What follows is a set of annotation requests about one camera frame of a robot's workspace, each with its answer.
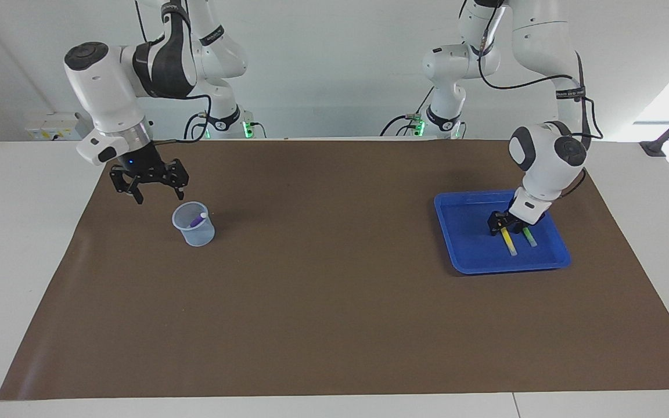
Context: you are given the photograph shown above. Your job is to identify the black base cable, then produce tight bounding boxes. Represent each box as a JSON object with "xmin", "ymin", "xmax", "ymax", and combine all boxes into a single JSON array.
[
  {"xmin": 381, "ymin": 87, "xmax": 435, "ymax": 138},
  {"xmin": 184, "ymin": 112, "xmax": 207, "ymax": 140}
]

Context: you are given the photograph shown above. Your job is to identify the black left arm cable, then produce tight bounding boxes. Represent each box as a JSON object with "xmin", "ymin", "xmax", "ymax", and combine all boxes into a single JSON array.
[{"xmin": 477, "ymin": 6, "xmax": 605, "ymax": 141}]

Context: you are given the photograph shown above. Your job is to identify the black right base cable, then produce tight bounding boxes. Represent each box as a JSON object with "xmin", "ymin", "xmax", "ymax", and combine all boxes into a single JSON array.
[{"xmin": 184, "ymin": 112, "xmax": 207, "ymax": 140}]

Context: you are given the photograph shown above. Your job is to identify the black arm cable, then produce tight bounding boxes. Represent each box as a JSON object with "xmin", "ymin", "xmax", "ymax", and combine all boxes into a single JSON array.
[
  {"xmin": 134, "ymin": 0, "xmax": 214, "ymax": 146},
  {"xmin": 477, "ymin": 6, "xmax": 605, "ymax": 141}
]

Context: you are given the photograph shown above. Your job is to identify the black left base cable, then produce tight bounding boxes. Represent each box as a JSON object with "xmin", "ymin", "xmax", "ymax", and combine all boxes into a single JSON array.
[{"xmin": 381, "ymin": 87, "xmax": 435, "ymax": 138}]

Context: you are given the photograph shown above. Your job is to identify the white wall socket box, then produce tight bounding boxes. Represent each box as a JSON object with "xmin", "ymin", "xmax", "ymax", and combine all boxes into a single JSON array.
[{"xmin": 25, "ymin": 112, "xmax": 80, "ymax": 141}]

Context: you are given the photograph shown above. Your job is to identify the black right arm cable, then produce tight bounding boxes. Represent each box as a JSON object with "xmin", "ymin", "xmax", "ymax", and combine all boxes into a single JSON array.
[{"xmin": 134, "ymin": 0, "xmax": 214, "ymax": 146}]

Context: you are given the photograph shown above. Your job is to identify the brown table mat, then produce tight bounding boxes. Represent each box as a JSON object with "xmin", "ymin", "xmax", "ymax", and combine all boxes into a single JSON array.
[{"xmin": 0, "ymin": 138, "xmax": 669, "ymax": 401}]

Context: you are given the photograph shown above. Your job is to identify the blue plastic tray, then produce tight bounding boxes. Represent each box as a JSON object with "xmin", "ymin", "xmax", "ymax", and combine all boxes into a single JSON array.
[{"xmin": 434, "ymin": 189, "xmax": 572, "ymax": 275}]

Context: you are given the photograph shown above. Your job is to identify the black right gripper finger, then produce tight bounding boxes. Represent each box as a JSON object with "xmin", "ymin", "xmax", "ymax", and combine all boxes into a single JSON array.
[
  {"xmin": 109, "ymin": 165, "xmax": 145, "ymax": 206},
  {"xmin": 159, "ymin": 158, "xmax": 190, "ymax": 201}
]

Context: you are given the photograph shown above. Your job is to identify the translucent plastic pen cup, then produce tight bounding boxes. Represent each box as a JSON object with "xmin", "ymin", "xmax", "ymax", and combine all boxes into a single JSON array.
[{"xmin": 172, "ymin": 201, "xmax": 216, "ymax": 247}]

